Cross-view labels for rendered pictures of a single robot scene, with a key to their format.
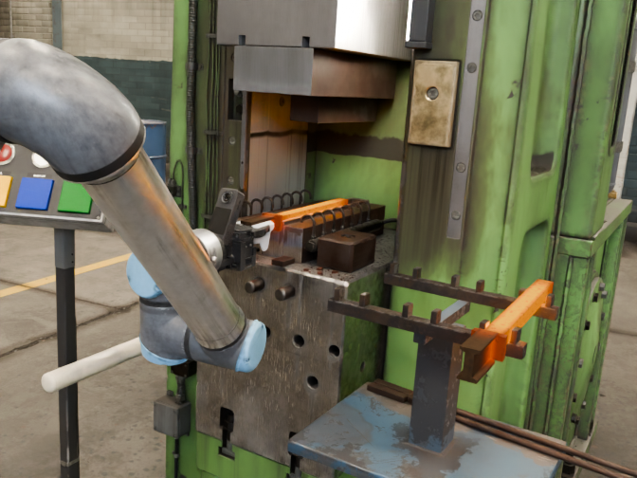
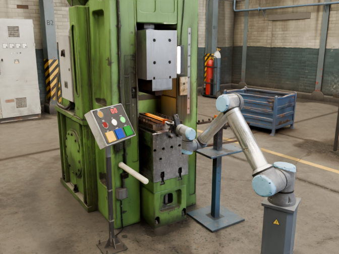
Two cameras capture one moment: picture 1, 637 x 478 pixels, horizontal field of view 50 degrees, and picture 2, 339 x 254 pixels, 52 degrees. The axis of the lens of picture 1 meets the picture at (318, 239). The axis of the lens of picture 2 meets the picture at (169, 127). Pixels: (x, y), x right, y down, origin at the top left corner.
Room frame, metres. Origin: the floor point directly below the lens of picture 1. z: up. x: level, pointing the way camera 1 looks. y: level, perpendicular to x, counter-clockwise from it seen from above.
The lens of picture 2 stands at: (0.07, 2.71, 1.69)
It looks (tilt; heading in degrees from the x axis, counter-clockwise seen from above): 14 degrees down; 297
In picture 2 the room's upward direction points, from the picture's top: straight up
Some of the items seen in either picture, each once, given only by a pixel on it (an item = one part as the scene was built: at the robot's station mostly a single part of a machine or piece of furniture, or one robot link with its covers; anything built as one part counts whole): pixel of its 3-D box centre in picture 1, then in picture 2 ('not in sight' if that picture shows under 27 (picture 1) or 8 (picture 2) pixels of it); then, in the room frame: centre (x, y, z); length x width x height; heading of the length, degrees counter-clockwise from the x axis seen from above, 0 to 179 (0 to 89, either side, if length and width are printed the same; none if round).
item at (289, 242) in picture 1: (312, 223); (150, 121); (1.65, 0.02, 0.96); 0.42 x 0.20 x 0.09; 151
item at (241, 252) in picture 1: (226, 248); (175, 128); (1.31, 0.18, 0.97); 0.12 x 0.08 x 0.09; 150
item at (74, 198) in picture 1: (77, 197); (127, 130); (1.54, 0.56, 1.01); 0.07 x 0.05 x 0.07; 86
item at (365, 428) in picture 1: (429, 445); (217, 149); (1.07, -0.22, 0.70); 0.40 x 0.30 x 0.02; 60
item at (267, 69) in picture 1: (321, 74); (150, 82); (1.65, 0.02, 1.32); 0.42 x 0.20 x 0.10; 151
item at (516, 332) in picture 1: (518, 313); not in sight; (1.01, -0.32, 0.97); 0.23 x 0.06 x 0.02; 150
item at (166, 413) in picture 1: (172, 415); (121, 192); (1.75, 0.38, 0.36); 0.09 x 0.07 x 0.12; 61
